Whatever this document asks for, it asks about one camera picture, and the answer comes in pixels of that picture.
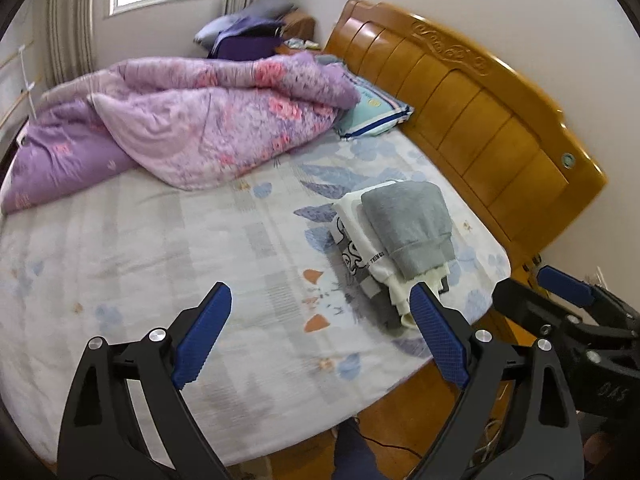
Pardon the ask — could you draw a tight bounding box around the dark purple cloth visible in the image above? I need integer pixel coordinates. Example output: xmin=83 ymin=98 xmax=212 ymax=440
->
xmin=207 ymin=25 xmax=285 ymax=61

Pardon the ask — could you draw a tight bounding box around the black cable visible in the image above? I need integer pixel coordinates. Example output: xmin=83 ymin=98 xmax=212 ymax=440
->
xmin=350 ymin=416 xmax=427 ymax=460

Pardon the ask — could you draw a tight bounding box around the purple floral quilt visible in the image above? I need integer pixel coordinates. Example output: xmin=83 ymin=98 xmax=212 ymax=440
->
xmin=0 ymin=52 xmax=362 ymax=217

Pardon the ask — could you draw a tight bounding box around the wooden bed headboard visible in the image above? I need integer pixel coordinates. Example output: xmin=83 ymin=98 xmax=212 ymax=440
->
xmin=324 ymin=0 xmax=609 ymax=271

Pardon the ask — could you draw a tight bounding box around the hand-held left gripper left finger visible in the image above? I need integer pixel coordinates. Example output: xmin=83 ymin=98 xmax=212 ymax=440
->
xmin=57 ymin=281 xmax=234 ymax=480

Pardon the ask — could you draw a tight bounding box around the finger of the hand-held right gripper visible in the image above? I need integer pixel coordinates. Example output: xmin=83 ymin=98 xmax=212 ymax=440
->
xmin=492 ymin=277 xmax=584 ymax=342
xmin=536 ymin=265 xmax=640 ymax=320

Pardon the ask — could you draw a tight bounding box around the teal pillow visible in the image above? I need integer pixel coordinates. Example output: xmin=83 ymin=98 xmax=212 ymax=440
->
xmin=332 ymin=72 xmax=415 ymax=140

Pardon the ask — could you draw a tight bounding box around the wooden nightstand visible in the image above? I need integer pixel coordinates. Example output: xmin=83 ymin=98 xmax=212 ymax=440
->
xmin=277 ymin=12 xmax=318 ymax=57

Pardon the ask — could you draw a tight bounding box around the pile of purple pillows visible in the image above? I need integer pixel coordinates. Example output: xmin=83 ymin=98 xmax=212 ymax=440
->
xmin=194 ymin=0 xmax=297 ymax=47

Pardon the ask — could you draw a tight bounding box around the grey hoodie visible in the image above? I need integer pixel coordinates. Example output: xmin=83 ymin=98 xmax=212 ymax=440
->
xmin=361 ymin=181 xmax=456 ymax=280

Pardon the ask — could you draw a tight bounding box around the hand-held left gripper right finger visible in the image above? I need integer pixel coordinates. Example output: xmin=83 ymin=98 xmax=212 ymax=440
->
xmin=408 ymin=281 xmax=586 ymax=480

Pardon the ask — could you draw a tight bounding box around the white printed garment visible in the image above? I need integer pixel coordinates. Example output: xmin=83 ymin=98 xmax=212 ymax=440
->
xmin=332 ymin=180 xmax=451 ymax=331

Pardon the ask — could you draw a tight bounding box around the person's leg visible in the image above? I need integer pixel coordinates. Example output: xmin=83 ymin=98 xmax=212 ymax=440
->
xmin=330 ymin=417 xmax=392 ymax=480

